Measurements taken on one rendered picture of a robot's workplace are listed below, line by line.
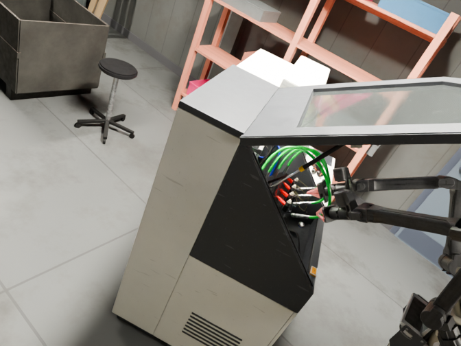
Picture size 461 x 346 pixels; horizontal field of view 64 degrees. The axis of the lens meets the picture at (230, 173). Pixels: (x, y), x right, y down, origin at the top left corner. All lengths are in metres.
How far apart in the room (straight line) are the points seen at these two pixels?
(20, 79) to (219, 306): 2.85
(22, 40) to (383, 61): 3.44
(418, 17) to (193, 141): 2.53
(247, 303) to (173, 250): 0.44
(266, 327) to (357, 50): 3.19
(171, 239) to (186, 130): 0.58
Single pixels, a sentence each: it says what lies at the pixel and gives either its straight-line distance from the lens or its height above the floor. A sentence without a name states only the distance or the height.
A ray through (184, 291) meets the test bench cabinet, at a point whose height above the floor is 0.55.
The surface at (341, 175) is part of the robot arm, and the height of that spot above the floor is 1.38.
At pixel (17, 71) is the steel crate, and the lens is 3.94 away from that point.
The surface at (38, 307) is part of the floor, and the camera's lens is 2.50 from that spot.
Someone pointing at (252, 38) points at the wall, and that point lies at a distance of 4.95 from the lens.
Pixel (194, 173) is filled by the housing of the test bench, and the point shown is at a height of 1.23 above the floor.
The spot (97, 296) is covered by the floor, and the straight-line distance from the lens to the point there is 2.56.
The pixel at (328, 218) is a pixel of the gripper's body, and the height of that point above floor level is 1.25.
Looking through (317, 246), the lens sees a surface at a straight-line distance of 2.01.
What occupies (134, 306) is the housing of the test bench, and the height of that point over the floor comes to 0.23.
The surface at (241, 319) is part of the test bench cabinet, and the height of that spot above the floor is 0.57.
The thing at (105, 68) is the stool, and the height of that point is 0.68.
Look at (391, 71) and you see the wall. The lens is 4.27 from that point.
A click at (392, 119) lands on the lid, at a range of 1.51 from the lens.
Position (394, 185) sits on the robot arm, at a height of 1.44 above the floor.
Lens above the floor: 2.11
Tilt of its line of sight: 32 degrees down
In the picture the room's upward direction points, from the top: 25 degrees clockwise
